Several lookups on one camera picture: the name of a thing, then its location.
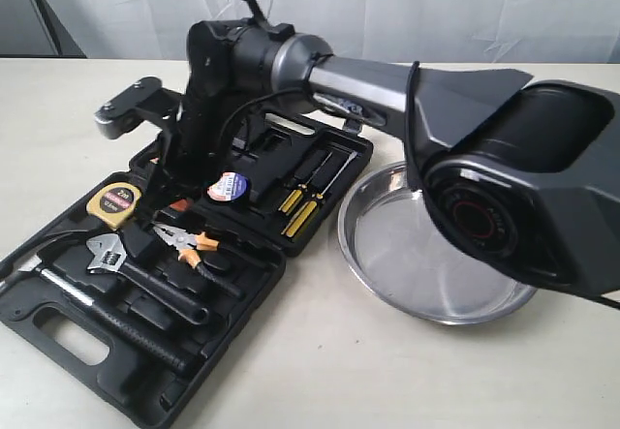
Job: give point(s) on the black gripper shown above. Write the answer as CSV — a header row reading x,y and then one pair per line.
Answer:
x,y
230,64

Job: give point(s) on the silver adjustable wrench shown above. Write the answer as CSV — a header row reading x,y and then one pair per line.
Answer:
x,y
109,255

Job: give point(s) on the black plastic tool case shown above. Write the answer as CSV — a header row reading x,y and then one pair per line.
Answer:
x,y
252,254

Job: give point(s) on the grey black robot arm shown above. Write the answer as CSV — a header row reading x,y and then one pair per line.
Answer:
x,y
520,174

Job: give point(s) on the black electrical tape roll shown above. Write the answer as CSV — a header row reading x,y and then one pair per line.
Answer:
x,y
231,187

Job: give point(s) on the yellow tape measure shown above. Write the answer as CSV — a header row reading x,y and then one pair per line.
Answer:
x,y
114,204

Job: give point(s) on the yellow black screwdriver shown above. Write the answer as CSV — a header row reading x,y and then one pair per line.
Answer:
x,y
301,179
313,197

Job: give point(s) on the round steel tray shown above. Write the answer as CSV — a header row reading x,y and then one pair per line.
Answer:
x,y
387,239

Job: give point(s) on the white backdrop curtain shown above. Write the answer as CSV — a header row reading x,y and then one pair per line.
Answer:
x,y
490,31

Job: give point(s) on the orange handled pliers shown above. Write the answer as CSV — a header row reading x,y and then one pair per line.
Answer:
x,y
189,247

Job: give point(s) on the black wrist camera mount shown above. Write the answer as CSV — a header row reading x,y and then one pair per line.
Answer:
x,y
145,100

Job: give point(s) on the black handled hammer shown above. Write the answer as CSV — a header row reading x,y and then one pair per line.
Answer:
x,y
130,330

